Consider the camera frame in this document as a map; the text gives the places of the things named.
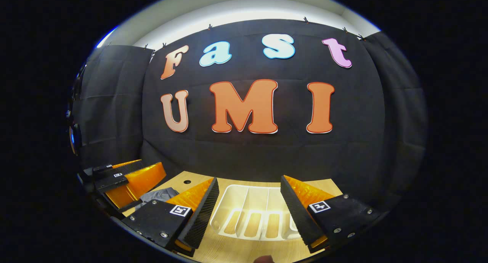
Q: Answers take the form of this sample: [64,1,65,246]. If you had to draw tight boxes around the row of black cloth clips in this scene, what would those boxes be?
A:
[143,16,366,50]

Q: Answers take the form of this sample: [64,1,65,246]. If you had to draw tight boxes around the white bookshelf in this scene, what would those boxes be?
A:
[209,184,305,241]

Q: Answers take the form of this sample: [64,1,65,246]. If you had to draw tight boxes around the black backdrop cloth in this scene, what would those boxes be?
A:
[69,19,427,218]

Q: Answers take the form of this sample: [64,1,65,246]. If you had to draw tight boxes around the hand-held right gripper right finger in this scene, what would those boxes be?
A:
[280,175,382,254]

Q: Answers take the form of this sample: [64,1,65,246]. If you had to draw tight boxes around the grey schoolbag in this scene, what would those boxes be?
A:
[139,188,180,205]

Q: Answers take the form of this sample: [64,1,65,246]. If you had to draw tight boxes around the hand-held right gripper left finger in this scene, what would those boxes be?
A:
[122,177,220,257]

